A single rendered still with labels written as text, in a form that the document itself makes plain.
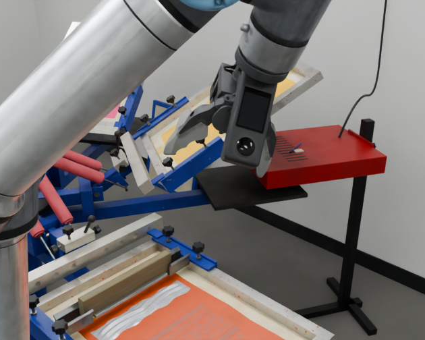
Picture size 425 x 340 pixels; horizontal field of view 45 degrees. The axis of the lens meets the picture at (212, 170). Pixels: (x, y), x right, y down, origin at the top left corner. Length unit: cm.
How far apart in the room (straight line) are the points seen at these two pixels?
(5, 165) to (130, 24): 18
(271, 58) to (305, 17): 6
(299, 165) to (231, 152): 174
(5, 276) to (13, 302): 5
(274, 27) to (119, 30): 20
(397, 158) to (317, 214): 77
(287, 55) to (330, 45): 270
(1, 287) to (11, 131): 33
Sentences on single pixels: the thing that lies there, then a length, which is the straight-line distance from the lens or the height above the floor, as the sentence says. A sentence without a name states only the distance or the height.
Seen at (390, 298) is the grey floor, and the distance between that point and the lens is 345.
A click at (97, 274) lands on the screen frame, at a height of 99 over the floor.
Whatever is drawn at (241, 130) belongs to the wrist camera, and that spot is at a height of 185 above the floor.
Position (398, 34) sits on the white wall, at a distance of 309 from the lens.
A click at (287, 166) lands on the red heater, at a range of 232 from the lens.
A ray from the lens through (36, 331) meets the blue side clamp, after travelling 168.
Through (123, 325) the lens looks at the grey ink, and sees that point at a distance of 167.
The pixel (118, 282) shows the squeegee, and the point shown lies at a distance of 168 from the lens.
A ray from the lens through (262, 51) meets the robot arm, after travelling 60.
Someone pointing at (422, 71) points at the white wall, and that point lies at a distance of 306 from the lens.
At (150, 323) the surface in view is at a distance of 167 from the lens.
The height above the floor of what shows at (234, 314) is 96.
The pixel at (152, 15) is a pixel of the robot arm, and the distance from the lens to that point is 43.
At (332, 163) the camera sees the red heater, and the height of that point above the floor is 110.
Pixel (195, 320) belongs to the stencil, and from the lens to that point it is 167.
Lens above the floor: 206
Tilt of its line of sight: 25 degrees down
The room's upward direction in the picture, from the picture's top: straight up
